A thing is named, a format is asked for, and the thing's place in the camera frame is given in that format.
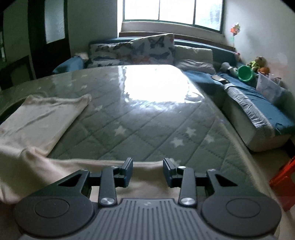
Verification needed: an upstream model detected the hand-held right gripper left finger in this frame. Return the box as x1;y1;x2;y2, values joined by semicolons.
30;157;134;206

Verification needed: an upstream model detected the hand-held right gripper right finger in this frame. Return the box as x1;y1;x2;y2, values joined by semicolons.
162;157;261;206

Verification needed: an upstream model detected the cream cloth garment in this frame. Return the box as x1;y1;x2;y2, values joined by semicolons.
0;93;208;208

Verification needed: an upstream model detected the silver quilted sofa pad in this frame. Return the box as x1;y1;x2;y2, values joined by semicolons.
225;84;277;136

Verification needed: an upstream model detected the black phone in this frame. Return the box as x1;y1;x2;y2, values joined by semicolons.
211;74;228;85

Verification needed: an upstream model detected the grey white pillow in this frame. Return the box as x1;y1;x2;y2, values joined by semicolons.
177;59;216;74

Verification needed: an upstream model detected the red plastic stool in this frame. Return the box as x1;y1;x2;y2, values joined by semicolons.
268;157;295;211

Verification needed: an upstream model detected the grey soft toy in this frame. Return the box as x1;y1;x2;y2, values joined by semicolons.
220;62;239;76

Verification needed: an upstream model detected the butterfly print cushion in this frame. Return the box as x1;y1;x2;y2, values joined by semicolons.
89;43;139;67
129;33;174;66

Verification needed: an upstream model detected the cream back cushion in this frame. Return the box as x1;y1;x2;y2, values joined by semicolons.
174;45;214;63

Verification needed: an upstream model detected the blue side mattress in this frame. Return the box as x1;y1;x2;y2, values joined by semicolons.
184;69;295;135

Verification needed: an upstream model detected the green plastic bucket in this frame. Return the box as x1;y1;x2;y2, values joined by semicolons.
237;65;256;82

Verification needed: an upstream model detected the clear plastic storage box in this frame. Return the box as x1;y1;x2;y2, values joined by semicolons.
256;73;287;103

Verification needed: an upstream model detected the teal corner sofa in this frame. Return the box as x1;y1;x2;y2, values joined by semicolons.
53;37;295;153

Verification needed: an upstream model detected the dark door with frosted glass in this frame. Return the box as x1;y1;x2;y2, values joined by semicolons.
28;0;72;79

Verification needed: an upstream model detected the green yellow plush toy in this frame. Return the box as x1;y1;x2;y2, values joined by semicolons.
248;56;266;72

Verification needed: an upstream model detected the colourful pinwheel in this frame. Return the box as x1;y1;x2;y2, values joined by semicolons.
229;23;241;47

